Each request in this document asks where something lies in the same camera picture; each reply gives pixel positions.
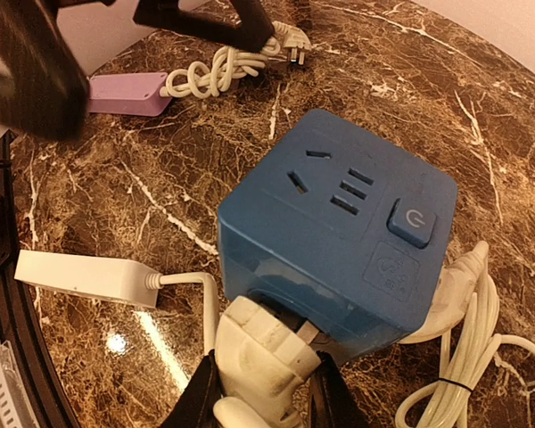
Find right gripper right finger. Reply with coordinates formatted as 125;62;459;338
309;351;370;428

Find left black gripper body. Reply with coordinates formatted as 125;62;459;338
0;1;89;141

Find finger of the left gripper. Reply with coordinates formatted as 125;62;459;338
231;0;275;45
133;1;265;52

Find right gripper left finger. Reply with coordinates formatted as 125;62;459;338
160;350;222;428

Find purple strip white cable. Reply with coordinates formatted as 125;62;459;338
159;20;313;100

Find dark blue cube socket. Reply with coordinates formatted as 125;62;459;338
218;110;458;364

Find purple power strip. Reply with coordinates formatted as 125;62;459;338
88;72;172;117

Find white power strip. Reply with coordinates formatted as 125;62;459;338
14;250;160;308

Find teal strip white cable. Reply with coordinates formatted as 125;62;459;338
394;240;535;428

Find white slotted cable duct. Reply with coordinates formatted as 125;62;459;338
0;340;35;427

